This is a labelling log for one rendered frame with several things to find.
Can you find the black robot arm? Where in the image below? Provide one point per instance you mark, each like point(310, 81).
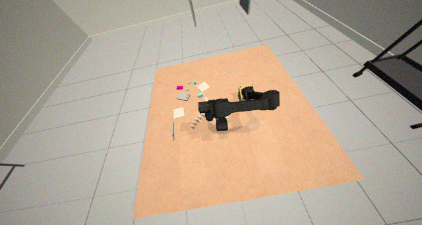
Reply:
point(220, 108)

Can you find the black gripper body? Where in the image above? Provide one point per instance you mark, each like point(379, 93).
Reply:
point(222, 125)

